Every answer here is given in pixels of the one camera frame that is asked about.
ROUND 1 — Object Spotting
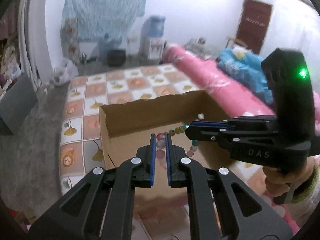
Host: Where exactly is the multicolour bead bracelet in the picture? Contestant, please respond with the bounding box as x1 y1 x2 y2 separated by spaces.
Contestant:
163 123 200 158

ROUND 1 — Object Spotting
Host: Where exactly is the person's right hand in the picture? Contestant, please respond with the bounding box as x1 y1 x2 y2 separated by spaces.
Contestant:
263 157 315 197

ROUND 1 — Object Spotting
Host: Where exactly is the white bead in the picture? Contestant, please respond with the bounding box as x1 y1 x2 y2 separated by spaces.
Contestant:
198 113 204 120

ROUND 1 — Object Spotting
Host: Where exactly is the green fuzzy sleeve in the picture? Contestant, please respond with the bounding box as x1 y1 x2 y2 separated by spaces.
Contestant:
291 163 319 204

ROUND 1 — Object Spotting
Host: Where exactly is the pink floral quilt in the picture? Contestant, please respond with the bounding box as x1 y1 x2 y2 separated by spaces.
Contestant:
162 45 301 233

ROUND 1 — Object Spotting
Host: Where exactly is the brown cardboard box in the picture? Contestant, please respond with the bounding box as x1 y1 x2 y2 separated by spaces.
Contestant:
99 90 228 239

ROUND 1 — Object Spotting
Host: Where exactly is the tile pattern bed mat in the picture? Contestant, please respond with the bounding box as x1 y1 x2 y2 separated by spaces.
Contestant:
59 64 199 194

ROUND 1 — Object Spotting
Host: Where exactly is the blue patterned blanket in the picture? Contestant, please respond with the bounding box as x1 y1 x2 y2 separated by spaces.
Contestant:
217 47 273 105

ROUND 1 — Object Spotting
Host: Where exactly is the white water dispenser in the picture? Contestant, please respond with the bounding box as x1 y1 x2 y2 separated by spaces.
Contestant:
139 15 166 60

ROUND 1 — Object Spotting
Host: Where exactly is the black bucket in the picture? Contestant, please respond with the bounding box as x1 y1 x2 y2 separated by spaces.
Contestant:
107 49 126 66

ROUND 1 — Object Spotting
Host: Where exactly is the dark red wooden door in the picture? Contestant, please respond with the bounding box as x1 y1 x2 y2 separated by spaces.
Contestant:
236 0 272 54

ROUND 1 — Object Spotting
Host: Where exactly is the grey cabinet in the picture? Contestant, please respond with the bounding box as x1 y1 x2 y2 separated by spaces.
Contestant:
1 74 37 136

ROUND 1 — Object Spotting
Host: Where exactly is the white plastic bag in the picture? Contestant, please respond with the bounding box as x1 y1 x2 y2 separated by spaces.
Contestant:
51 58 79 86

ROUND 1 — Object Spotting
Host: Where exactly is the teal patterned curtain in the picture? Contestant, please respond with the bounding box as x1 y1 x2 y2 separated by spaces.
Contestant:
62 0 146 56

